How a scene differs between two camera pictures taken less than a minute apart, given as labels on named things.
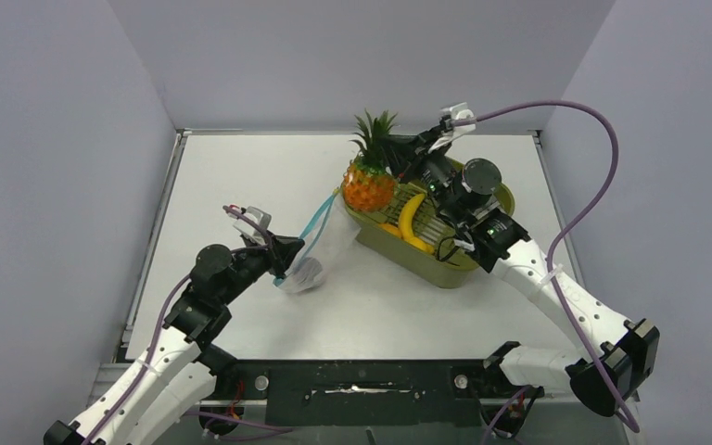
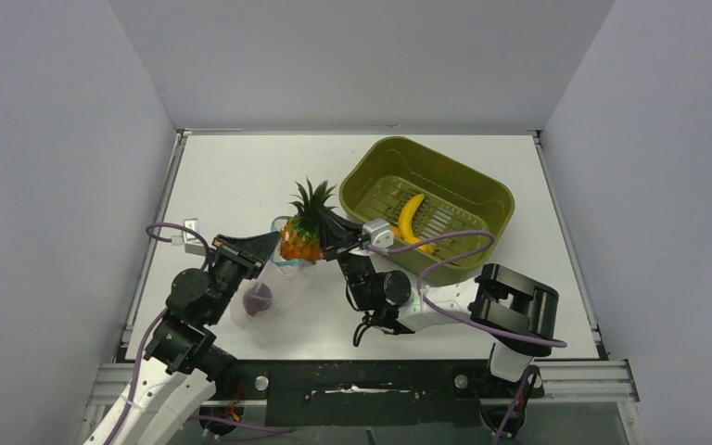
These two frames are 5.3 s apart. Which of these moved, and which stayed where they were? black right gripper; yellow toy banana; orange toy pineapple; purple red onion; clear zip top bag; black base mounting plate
Moved: black right gripper; orange toy pineapple; purple red onion; clear zip top bag
Stayed: yellow toy banana; black base mounting plate
